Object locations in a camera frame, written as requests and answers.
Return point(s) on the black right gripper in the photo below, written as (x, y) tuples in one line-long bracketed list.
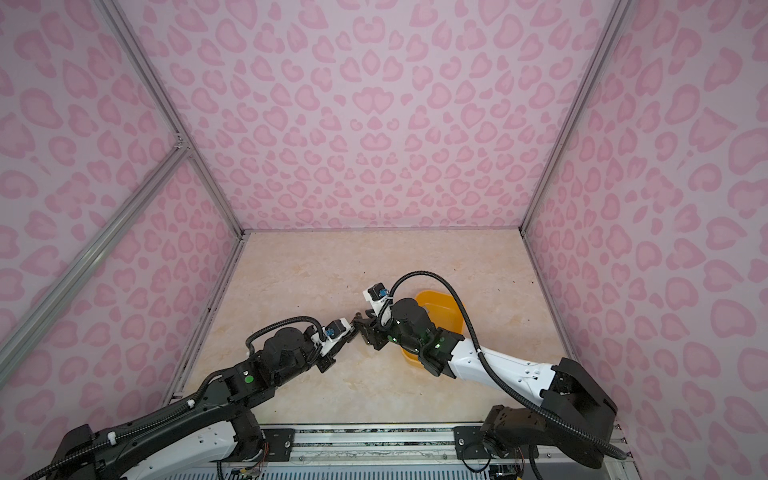
[(374, 330)]

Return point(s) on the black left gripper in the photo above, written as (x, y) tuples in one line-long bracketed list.
[(330, 357)]

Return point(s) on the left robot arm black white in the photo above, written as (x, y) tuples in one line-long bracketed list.
[(215, 423)]

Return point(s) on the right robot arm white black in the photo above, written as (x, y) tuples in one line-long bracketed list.
[(559, 405)]

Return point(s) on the yellow plastic tray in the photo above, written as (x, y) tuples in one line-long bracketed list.
[(441, 312)]

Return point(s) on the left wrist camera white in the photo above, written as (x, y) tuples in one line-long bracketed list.
[(337, 328)]

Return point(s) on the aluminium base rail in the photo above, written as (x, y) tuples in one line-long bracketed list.
[(402, 451)]

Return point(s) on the aluminium frame rail left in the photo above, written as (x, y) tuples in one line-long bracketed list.
[(39, 319)]

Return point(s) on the aluminium frame rail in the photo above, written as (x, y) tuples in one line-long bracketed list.
[(620, 13), (39, 319)]

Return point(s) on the aluminium frame rail right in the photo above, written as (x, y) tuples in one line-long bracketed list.
[(620, 13)]

